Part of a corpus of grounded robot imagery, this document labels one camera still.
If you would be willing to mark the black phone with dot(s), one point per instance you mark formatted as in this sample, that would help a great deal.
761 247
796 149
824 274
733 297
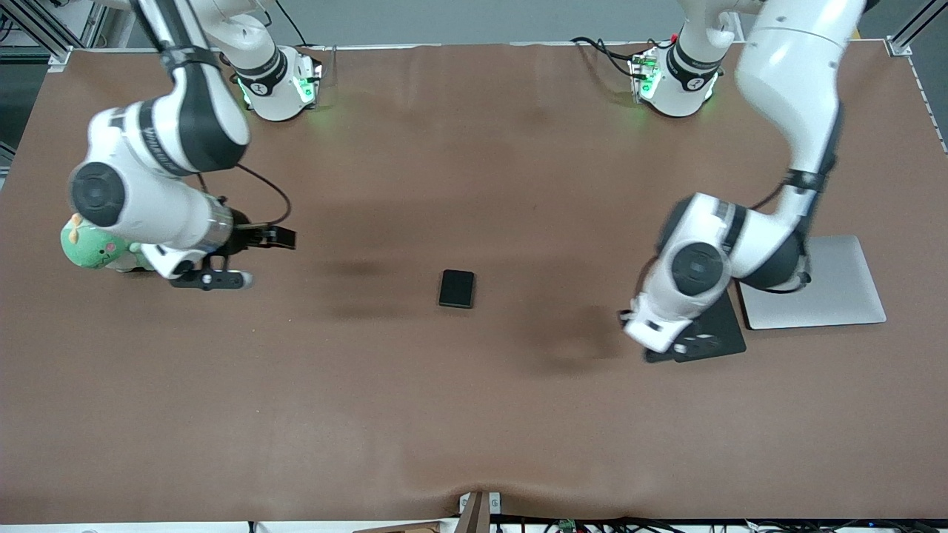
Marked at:
456 289

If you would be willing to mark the aluminium frame post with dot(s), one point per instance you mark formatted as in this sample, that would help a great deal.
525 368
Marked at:
915 29
44 29

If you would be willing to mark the silver laptop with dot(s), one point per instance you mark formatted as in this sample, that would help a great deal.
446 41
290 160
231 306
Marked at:
844 289

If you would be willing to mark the brown table cover mat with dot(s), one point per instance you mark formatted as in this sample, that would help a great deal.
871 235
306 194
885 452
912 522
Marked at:
474 407

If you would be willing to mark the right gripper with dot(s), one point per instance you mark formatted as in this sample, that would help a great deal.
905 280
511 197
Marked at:
245 238

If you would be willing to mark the green dinosaur plush toy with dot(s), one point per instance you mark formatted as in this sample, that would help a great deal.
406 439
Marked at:
85 252

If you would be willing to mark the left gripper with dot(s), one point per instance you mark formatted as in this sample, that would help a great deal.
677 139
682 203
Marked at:
622 318

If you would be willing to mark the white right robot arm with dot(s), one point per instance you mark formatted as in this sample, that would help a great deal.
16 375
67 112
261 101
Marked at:
148 207

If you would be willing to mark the black mouse pad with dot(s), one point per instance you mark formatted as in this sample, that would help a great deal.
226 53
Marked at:
729 333

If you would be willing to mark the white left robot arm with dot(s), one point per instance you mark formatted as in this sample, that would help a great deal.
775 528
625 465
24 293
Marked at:
792 74

